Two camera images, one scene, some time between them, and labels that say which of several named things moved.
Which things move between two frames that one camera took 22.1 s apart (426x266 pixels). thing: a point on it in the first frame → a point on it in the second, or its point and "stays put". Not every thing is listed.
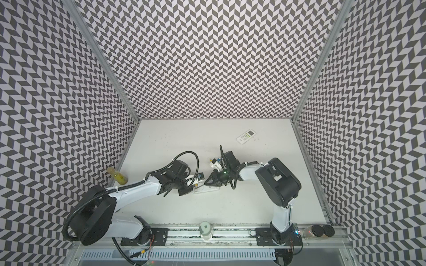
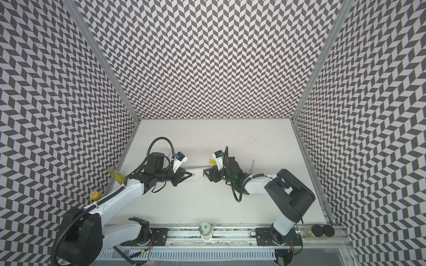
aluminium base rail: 246,236 stays put
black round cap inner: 317,230 stays put
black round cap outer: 328,230 stays put
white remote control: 245,137 → 198,173
